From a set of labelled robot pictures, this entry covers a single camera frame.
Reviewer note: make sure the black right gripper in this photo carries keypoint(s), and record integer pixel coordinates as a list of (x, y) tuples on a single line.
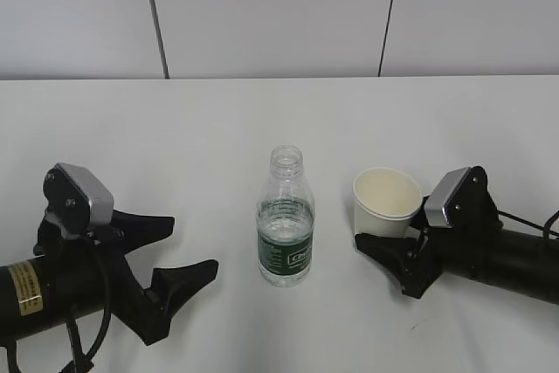
[(419, 262)]

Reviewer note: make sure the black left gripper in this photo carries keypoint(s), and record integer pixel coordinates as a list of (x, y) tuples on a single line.
[(79, 276)]

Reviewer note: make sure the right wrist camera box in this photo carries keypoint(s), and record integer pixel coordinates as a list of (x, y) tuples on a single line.
[(459, 199)]

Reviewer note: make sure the clear green-label water bottle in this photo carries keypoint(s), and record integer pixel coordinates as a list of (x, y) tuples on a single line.
[(285, 219)]

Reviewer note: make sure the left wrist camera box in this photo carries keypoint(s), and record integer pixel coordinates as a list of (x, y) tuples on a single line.
[(77, 201)]

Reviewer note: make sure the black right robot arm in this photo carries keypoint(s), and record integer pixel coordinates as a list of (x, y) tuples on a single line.
[(521, 263)]

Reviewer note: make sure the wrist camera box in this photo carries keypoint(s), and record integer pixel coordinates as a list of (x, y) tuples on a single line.
[(459, 199), (77, 201)]

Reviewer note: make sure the white paper cup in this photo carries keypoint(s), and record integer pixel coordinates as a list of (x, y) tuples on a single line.
[(385, 201)]

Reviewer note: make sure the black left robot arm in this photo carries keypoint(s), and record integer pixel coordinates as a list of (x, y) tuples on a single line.
[(21, 298)]

